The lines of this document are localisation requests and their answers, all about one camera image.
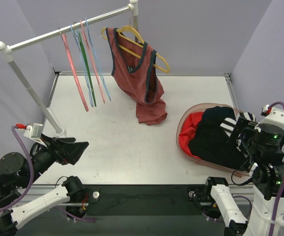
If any salmon wire hanger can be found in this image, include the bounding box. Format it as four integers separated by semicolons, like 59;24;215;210
80;21;105;103

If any red garment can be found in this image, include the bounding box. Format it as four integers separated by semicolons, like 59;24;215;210
177;111;204;160

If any green plastic hanger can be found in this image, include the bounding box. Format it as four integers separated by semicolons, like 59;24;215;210
73;26;96;107

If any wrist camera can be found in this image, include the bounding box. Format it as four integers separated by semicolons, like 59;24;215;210
261;105;274;117
24;122;44;145

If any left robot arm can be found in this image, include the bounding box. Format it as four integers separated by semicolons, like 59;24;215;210
0;134;89;236

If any rust red tank top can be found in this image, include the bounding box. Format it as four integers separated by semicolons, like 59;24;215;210
105;28;167;125

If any white metal clothes rack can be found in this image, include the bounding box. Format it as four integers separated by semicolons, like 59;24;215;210
0;0;138;137

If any light blue wire hanger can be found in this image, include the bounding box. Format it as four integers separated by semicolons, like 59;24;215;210
70;24;94;107

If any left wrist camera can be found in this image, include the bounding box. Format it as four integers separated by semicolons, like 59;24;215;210
24;122;44;145

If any black white striped tank top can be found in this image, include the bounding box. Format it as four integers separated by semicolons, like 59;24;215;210
220;112;256;151

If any yellow plastic hanger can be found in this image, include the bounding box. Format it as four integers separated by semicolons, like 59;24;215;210
100;25;170;74

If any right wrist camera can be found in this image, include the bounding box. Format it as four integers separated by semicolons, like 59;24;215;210
261;105;274;117

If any pink translucent laundry basket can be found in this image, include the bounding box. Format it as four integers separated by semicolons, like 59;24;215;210
176;103;246;177

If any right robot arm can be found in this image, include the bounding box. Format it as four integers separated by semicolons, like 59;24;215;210
202;105;284;236

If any black garment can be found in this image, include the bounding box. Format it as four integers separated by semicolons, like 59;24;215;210
188;106;245;170

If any pink thick plastic hanger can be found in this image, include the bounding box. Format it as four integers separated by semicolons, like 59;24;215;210
59;31;89;112

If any light blue thin hanger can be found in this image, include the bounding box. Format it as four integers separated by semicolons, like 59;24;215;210
84;18;111;101

